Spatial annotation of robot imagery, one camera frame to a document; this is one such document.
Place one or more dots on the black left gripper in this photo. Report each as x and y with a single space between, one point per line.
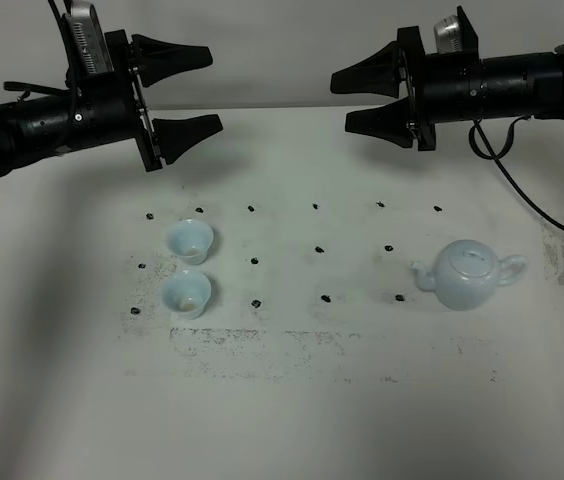
110 108

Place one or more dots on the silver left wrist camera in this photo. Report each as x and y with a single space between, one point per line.
88 37

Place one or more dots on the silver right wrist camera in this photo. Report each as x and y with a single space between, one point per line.
455 34

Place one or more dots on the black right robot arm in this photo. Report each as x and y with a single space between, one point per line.
519 85

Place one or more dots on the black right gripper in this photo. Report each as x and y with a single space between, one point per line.
441 88

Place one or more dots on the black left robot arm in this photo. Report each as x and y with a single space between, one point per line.
33 130

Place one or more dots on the light blue far teacup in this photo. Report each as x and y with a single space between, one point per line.
190 241

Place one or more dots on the light blue porcelain teapot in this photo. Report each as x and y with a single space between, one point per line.
467 273

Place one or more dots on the light blue near teacup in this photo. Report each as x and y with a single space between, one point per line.
187 293

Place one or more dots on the light blue teacup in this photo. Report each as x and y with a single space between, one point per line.
190 241
187 293

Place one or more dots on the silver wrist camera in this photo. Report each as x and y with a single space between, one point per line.
88 37
455 34

